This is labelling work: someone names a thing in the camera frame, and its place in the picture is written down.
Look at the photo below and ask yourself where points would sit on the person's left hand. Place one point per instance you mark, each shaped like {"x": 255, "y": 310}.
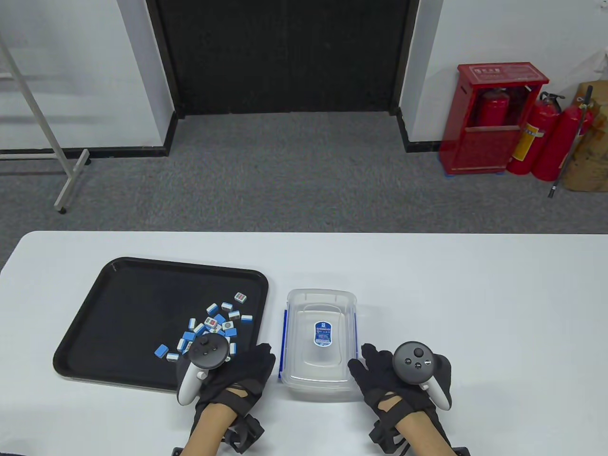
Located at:
{"x": 251, "y": 370}

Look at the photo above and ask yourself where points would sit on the person's right hand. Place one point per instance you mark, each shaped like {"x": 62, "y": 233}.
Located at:
{"x": 375, "y": 375}

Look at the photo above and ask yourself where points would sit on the dark grey controller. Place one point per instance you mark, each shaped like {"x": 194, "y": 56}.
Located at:
{"x": 206, "y": 351}
{"x": 413, "y": 361}

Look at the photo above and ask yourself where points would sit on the clear lid with blue label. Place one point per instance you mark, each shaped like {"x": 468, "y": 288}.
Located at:
{"x": 304, "y": 351}

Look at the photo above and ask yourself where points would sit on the clear container with blue clips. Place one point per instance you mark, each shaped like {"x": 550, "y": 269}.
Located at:
{"x": 318, "y": 392}

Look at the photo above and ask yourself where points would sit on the pile of blue mahjong tiles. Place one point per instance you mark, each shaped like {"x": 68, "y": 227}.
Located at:
{"x": 218, "y": 318}

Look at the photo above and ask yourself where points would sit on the black plastic tray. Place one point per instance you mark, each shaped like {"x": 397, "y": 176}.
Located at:
{"x": 128, "y": 313}

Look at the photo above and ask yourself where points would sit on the person's right forearm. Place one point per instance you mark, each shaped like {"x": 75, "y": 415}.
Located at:
{"x": 422, "y": 437}

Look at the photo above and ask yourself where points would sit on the person's left forearm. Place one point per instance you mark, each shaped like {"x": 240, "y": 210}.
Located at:
{"x": 209, "y": 432}

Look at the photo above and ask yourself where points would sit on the red fire extinguisher cabinet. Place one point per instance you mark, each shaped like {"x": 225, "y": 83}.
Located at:
{"x": 479, "y": 147}

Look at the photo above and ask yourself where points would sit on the red extinguisher inside cabinet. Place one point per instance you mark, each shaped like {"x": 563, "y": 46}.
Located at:
{"x": 494, "y": 109}

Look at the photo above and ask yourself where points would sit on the plain red fire extinguisher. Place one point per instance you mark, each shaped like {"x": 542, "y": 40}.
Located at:
{"x": 558, "y": 147}

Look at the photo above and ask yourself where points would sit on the red extinguisher with yellow label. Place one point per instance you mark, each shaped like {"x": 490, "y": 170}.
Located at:
{"x": 539, "y": 128}

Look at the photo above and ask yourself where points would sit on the brown cardboard box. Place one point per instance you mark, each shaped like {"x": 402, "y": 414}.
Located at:
{"x": 591, "y": 161}

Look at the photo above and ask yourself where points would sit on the black double door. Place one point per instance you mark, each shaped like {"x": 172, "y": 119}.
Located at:
{"x": 285, "y": 57}

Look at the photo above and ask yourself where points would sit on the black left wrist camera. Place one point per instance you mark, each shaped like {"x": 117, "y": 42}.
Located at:
{"x": 249, "y": 430}

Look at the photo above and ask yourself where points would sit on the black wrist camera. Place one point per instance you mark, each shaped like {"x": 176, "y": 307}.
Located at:
{"x": 382, "y": 434}
{"x": 249, "y": 430}

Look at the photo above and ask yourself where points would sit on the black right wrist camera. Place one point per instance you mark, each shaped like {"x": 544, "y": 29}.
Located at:
{"x": 382, "y": 434}

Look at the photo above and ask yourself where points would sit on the white metal stand frame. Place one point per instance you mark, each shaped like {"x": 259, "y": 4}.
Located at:
{"x": 71, "y": 183}

